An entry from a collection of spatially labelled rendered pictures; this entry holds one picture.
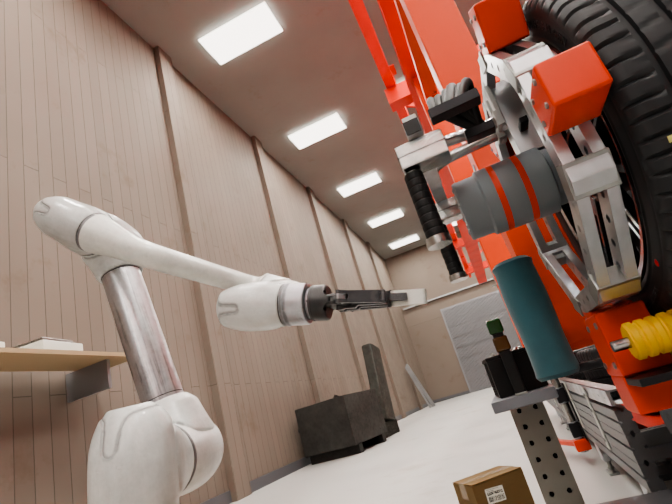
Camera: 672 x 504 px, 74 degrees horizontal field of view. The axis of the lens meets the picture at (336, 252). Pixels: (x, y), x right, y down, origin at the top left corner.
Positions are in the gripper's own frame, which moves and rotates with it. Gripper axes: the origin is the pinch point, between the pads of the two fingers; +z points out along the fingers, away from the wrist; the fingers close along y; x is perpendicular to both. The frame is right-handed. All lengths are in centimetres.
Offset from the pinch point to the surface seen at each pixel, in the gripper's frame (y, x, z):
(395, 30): 184, -230, -19
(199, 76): 483, -494, -393
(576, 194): -21.5, -9.6, 27.2
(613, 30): -30, -30, 33
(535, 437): 66, 33, 28
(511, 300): 13.8, -0.5, 20.3
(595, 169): -23.2, -12.3, 29.7
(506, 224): 2.2, -13.9, 20.0
